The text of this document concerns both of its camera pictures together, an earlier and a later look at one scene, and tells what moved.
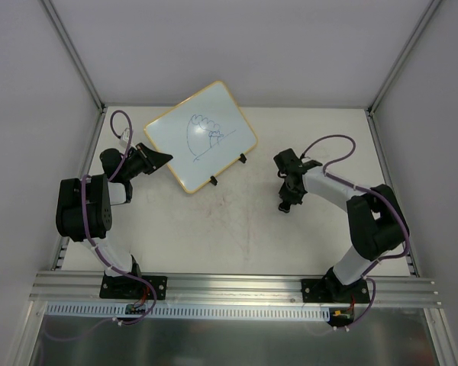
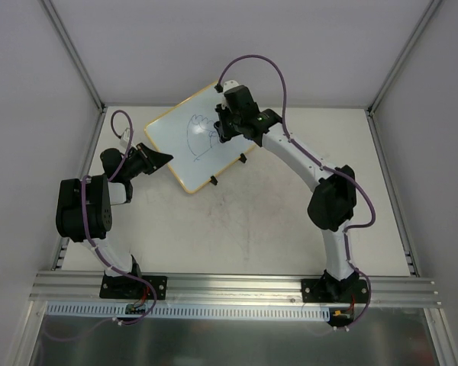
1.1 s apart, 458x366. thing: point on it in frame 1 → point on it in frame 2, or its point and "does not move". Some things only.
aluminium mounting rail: (239, 290) does not move
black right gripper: (290, 190) → (224, 124)
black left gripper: (146, 160) does not move
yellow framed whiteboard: (204, 135) does not move
